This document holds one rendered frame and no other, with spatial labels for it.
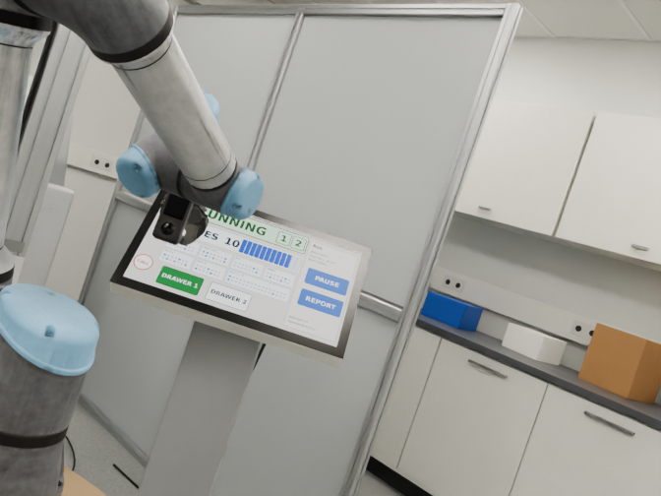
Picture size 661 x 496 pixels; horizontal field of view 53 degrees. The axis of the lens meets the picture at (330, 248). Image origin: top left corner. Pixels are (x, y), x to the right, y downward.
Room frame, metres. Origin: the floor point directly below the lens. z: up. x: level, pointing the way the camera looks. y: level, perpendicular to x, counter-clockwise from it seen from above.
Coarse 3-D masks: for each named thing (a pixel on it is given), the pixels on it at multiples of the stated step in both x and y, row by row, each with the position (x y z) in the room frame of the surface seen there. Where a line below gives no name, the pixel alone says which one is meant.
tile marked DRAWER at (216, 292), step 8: (216, 288) 1.43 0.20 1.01; (224, 288) 1.43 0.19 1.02; (232, 288) 1.44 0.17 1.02; (208, 296) 1.41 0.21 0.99; (216, 296) 1.42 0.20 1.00; (224, 296) 1.42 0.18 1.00; (232, 296) 1.43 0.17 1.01; (240, 296) 1.43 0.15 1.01; (248, 296) 1.44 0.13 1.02; (224, 304) 1.41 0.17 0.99; (232, 304) 1.42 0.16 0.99; (240, 304) 1.42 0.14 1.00; (248, 304) 1.42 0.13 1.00
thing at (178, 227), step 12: (168, 192) 1.16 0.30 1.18; (168, 204) 1.16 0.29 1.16; (180, 204) 1.16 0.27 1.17; (192, 204) 1.17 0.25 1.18; (168, 216) 1.15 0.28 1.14; (180, 216) 1.16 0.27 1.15; (156, 228) 1.15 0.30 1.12; (168, 228) 1.14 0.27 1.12; (180, 228) 1.15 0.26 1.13; (168, 240) 1.15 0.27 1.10
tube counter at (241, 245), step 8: (224, 240) 1.51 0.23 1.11; (232, 240) 1.52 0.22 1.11; (240, 240) 1.52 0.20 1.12; (248, 240) 1.53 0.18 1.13; (232, 248) 1.50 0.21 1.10; (240, 248) 1.51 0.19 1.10; (248, 248) 1.51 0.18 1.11; (256, 248) 1.52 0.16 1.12; (264, 248) 1.52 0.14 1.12; (272, 248) 1.53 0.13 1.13; (256, 256) 1.51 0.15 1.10; (264, 256) 1.51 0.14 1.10; (272, 256) 1.52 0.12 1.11; (280, 256) 1.52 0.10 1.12; (288, 256) 1.53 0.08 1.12; (296, 256) 1.53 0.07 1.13; (272, 264) 1.50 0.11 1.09; (280, 264) 1.51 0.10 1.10; (288, 264) 1.51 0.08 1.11; (296, 264) 1.52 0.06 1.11; (296, 272) 1.50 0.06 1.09
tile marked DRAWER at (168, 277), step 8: (160, 272) 1.42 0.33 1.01; (168, 272) 1.43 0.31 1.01; (176, 272) 1.43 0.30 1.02; (184, 272) 1.44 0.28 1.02; (160, 280) 1.41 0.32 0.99; (168, 280) 1.41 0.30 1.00; (176, 280) 1.42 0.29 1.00; (184, 280) 1.42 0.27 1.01; (192, 280) 1.43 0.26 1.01; (200, 280) 1.43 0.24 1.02; (176, 288) 1.41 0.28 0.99; (184, 288) 1.41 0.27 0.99; (192, 288) 1.42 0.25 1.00; (200, 288) 1.42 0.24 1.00
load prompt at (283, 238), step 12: (216, 216) 1.55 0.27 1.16; (228, 228) 1.53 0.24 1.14; (240, 228) 1.54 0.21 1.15; (252, 228) 1.55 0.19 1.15; (264, 228) 1.56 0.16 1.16; (276, 228) 1.57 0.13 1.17; (264, 240) 1.54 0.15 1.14; (276, 240) 1.55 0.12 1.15; (288, 240) 1.55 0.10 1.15; (300, 240) 1.56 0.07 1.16; (300, 252) 1.54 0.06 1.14
